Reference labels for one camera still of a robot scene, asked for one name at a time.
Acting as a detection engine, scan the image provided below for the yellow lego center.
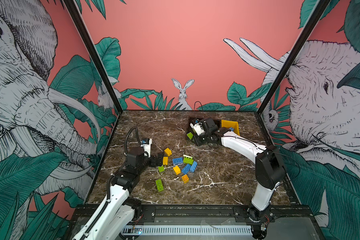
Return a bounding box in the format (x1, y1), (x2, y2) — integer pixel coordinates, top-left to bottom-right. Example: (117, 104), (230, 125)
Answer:
(173, 166), (181, 175)

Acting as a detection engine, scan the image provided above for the yellow plastic bin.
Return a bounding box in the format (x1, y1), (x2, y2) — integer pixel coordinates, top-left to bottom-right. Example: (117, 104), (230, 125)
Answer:
(221, 120), (240, 136)

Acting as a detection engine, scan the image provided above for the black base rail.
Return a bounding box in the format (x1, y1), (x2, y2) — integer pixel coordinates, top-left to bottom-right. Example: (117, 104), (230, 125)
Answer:
(70, 203), (314, 224)

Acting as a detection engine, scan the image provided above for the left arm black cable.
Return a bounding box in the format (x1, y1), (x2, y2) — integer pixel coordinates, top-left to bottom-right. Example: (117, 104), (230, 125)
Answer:
(123, 126), (142, 155)

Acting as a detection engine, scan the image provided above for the white vented strip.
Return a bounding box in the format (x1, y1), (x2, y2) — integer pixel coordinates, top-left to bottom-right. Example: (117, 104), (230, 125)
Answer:
(121, 225), (252, 236)

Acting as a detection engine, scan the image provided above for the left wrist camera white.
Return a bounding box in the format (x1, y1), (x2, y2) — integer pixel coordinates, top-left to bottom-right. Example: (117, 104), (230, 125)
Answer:
(141, 138), (153, 158)

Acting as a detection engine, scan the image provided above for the green lego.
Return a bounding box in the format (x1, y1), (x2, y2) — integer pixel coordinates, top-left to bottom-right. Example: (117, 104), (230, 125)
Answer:
(183, 155), (193, 160)
(156, 179), (164, 193)
(187, 132), (194, 140)
(183, 157), (194, 165)

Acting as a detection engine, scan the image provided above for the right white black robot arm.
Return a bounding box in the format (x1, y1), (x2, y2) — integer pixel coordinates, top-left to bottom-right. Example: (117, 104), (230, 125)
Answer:
(187, 117), (286, 223)

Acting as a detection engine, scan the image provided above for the blue lego lower pair right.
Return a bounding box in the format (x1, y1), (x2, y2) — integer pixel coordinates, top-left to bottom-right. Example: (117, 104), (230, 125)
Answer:
(190, 161), (198, 173)

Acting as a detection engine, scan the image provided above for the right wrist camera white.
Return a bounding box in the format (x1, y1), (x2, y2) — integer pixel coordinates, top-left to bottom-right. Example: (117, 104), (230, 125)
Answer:
(190, 121), (205, 136)

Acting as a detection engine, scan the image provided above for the left black frame post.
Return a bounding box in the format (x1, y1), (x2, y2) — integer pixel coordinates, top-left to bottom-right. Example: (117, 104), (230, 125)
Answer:
(63, 0), (123, 114)

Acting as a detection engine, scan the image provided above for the green lego mid left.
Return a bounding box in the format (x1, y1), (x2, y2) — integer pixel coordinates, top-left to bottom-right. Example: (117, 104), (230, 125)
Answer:
(158, 166), (165, 173)

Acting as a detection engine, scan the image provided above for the orange yellow lego front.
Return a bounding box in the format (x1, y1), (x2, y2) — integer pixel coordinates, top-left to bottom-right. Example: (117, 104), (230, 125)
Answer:
(182, 175), (189, 184)

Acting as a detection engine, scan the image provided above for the yellow lego top left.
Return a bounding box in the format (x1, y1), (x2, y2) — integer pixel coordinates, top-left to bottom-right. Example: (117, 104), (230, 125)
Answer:
(164, 148), (172, 157)

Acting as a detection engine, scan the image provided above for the blue lego lower pair left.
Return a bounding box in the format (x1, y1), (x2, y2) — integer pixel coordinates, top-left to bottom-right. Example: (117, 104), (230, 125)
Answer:
(181, 164), (191, 175)

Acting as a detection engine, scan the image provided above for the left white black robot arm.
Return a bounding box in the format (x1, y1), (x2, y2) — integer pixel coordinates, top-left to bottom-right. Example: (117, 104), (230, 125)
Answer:
(72, 147), (166, 240)

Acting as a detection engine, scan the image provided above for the black bin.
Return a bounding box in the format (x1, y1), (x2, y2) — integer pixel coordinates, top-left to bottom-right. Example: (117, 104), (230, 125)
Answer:
(186, 117), (198, 141)
(213, 120), (222, 130)

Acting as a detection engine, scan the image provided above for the blue lego pair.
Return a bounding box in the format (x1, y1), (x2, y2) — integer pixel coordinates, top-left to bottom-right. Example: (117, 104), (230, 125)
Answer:
(190, 161), (198, 173)
(181, 164), (191, 175)

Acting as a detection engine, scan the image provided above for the black frame post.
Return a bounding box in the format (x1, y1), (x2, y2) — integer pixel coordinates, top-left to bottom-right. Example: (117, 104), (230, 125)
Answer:
(63, 0), (123, 114)
(257, 0), (330, 115)

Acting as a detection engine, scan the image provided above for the green lego top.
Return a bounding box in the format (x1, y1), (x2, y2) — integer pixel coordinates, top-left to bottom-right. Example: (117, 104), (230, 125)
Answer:
(187, 132), (194, 140)

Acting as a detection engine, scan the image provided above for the yellow lego small left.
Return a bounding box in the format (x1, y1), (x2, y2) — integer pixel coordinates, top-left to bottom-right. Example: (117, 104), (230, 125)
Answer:
(163, 157), (169, 166)

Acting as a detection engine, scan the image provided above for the right black frame post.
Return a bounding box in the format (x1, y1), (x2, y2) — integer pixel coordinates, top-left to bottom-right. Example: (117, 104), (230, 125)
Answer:
(257, 0), (330, 115)

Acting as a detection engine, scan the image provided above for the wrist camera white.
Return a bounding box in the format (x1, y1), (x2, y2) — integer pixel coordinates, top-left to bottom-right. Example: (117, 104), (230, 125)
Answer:
(141, 138), (153, 158)
(190, 121), (205, 136)

